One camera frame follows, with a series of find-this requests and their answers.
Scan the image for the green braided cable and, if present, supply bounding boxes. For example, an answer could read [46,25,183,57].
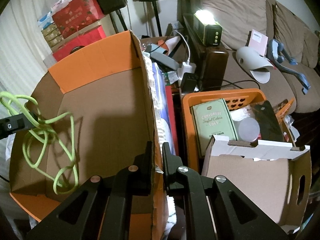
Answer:
[0,90,79,196]

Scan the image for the orange cardboard box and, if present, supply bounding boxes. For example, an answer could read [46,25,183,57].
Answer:
[8,29,169,240]

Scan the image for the white brown cardboard box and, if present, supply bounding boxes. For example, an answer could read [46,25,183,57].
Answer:
[202,135,311,232]

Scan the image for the translucent round lid container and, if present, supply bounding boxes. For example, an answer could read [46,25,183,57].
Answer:
[237,117,260,142]

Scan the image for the blue white plastic package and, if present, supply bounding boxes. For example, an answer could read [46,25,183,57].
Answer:
[152,62,176,155]

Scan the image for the green tissue box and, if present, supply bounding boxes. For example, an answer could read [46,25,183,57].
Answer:
[190,99,239,157]

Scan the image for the black flat case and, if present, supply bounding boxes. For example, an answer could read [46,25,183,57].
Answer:
[250,100,284,142]

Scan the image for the stacked gold boxes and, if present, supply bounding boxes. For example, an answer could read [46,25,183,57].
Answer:
[41,23,63,48]

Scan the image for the orange plastic basket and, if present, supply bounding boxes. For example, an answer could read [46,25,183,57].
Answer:
[181,88,296,172]

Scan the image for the blue white tissue pack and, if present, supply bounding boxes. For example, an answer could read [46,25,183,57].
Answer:
[37,11,54,30]

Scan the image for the red collection gift bag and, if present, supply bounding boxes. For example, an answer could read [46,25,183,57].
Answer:
[53,25,106,61]

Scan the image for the black power adapter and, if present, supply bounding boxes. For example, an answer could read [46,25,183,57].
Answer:
[180,73,198,94]

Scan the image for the red gift bag upper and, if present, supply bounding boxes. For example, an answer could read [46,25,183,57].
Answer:
[52,0,105,38]

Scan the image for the white power adapter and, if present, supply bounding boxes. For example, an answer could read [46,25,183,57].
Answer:
[177,62,196,79]

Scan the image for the dark wooden side cabinet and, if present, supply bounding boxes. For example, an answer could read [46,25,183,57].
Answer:
[183,14,229,91]

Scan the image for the white curved neck massager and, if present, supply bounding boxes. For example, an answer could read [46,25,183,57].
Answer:
[236,47,273,84]

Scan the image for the blue grey phone holder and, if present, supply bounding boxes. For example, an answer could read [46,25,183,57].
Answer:
[267,38,311,95]

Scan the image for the pink booklet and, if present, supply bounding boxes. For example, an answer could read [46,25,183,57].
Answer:
[248,29,268,56]

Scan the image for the glowing portable lamp speaker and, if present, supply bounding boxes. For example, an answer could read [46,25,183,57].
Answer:
[193,10,222,46]

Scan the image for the brown sofa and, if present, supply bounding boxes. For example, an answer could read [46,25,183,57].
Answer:
[182,0,319,113]

